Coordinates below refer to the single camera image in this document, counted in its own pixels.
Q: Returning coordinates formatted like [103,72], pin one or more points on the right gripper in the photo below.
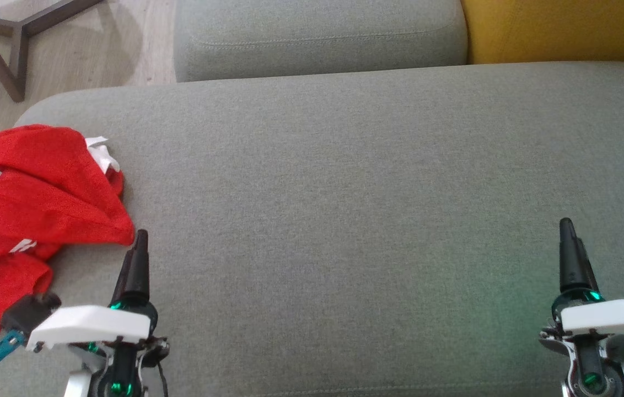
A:
[609,317]

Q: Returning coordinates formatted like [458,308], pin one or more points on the grey sofa back cushion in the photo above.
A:
[317,33]

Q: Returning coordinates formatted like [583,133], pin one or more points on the grey sofa seat cushion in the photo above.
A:
[345,209]

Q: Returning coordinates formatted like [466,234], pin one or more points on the red shorts white waistband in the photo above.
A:
[53,182]

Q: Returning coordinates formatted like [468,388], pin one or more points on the yellow sofa cushion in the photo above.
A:
[560,27]

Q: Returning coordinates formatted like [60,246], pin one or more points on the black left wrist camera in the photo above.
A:
[28,313]

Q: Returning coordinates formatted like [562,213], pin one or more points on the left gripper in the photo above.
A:
[91,325]

